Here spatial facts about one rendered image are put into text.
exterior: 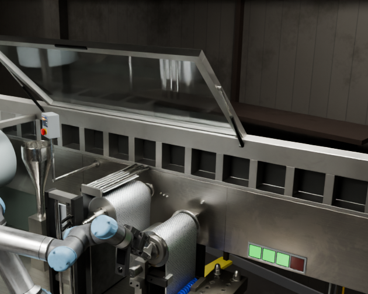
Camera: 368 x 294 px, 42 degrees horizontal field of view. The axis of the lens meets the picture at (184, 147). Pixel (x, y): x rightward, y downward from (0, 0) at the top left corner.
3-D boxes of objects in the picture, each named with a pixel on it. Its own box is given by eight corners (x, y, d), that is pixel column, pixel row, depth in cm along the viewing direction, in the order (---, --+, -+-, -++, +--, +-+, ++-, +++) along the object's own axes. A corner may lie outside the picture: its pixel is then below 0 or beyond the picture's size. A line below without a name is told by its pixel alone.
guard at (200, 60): (-34, 46, 206) (-25, 32, 209) (44, 114, 251) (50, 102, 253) (198, 68, 151) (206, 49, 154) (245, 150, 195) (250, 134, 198)
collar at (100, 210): (87, 224, 195) (86, 209, 194) (96, 219, 200) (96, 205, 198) (99, 228, 192) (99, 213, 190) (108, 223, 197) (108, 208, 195)
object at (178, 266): (165, 304, 192) (165, 263, 186) (194, 277, 211) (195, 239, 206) (165, 305, 191) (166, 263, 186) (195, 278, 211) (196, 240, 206)
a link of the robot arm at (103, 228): (87, 216, 160) (110, 210, 158) (104, 226, 169) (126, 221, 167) (87, 239, 156) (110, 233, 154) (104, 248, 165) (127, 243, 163)
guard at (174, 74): (-17, 40, 208) (-16, 39, 209) (51, 102, 248) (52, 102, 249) (195, 58, 157) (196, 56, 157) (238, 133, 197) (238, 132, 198)
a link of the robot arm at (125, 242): (121, 248, 163) (102, 241, 167) (127, 251, 166) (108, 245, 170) (129, 227, 165) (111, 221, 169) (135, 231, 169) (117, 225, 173)
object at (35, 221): (23, 268, 239) (15, 157, 223) (45, 255, 250) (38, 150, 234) (44, 276, 232) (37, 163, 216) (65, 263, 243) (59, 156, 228)
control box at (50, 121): (38, 136, 207) (37, 113, 205) (53, 133, 211) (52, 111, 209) (45, 139, 202) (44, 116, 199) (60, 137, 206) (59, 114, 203)
